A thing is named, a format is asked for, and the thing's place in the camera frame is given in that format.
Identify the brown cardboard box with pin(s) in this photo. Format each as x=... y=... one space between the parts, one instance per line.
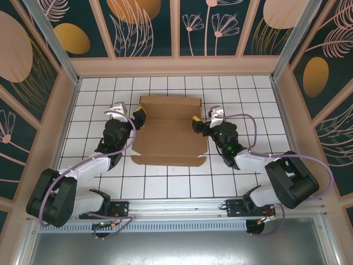
x=168 y=140

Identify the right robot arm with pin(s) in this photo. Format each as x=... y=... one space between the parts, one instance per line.
x=253 y=163

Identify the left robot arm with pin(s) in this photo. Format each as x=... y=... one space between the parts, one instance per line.
x=88 y=168

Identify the small circuit board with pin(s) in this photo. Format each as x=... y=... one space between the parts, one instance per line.
x=103 y=224

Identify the grey metal plate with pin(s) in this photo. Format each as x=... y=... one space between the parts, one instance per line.
x=176 y=248

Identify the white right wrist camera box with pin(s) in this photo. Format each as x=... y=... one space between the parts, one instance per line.
x=216 y=114

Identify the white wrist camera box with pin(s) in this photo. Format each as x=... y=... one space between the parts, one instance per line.
x=117 y=110
x=216 y=114

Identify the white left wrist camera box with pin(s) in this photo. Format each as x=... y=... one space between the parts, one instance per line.
x=117 y=110

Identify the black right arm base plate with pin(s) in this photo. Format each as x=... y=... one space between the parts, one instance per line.
x=234 y=207

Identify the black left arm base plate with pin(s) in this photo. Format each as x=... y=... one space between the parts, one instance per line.
x=121 y=207

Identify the aluminium mounting rail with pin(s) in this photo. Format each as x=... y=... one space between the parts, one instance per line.
x=176 y=205

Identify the aluminium frame post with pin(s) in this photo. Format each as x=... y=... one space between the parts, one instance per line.
x=58 y=47
x=290 y=41

